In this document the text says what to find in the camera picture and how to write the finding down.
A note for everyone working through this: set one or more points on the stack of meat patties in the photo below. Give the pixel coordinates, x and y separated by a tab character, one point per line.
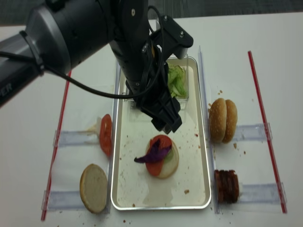
227	186

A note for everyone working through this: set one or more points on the cream rectangular tray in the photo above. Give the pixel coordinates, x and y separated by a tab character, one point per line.
189	186

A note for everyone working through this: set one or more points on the tomato slice on bun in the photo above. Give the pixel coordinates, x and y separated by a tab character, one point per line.
154	164
165	141

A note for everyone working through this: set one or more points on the clear holder lower right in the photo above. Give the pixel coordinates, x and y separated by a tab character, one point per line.
260	193

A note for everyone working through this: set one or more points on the clear holder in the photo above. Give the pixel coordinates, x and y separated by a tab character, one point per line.
260	193
255	132
75	138
62	200

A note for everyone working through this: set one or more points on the clear holder upper left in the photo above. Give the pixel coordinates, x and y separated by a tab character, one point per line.
75	138

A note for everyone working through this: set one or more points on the right clear vertical rail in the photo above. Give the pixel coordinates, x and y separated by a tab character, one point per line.
209	145

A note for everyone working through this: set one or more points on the sesame bun rear right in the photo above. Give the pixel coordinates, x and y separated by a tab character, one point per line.
231	121

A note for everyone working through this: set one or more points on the red strip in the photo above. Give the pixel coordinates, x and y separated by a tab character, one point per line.
59	126
269	143

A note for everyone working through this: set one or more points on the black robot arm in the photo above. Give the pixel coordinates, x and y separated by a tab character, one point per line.
61	34

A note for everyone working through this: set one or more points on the upright tomato slice left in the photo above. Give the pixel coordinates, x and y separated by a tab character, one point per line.
105	134

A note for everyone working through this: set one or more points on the clear holder lower left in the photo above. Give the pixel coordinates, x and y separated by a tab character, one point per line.
62	200

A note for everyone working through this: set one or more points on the clear holder upper right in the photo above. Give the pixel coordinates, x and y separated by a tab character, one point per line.
255	132

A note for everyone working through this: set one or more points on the left clear vertical rail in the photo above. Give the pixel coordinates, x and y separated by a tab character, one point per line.
114	114

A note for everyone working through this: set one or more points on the sesame bun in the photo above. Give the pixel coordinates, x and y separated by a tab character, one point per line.
231	121
217	120

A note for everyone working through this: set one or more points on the bottom bun on tray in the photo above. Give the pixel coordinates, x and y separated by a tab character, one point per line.
170	167

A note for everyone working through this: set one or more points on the clear vertical rail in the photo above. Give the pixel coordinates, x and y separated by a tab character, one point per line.
209	145
114	114

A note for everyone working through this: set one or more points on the right red strip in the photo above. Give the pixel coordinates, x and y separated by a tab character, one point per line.
269	143

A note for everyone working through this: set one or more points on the green lettuce pile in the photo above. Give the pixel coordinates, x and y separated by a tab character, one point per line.
177	81

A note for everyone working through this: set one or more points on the left red strip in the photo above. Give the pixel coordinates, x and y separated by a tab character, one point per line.
59	126

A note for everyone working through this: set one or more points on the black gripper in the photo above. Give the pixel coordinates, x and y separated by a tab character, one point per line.
147	80

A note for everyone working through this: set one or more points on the sesame bun front right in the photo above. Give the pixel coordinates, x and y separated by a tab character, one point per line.
217	120

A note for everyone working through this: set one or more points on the clear plastic salad container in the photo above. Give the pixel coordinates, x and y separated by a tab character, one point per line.
182	63

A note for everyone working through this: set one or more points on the purple cabbage leaf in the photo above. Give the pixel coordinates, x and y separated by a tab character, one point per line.
153	151

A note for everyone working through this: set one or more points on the white spacer behind tomato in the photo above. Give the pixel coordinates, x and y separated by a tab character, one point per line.
97	126

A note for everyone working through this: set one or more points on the white spacer behind patties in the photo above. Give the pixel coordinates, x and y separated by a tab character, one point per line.
240	184

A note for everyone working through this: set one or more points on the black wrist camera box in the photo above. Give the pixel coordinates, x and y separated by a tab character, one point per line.
176	39

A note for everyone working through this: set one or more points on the upper tomato slice on bun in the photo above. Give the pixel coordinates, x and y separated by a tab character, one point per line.
165	141

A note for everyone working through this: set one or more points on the lower tomato slice on bun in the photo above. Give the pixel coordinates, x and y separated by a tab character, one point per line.
154	164

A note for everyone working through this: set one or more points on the green lettuce bit on bun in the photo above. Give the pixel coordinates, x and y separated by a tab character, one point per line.
169	156

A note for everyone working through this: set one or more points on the upright bun half left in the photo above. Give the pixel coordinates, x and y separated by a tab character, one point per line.
93	188

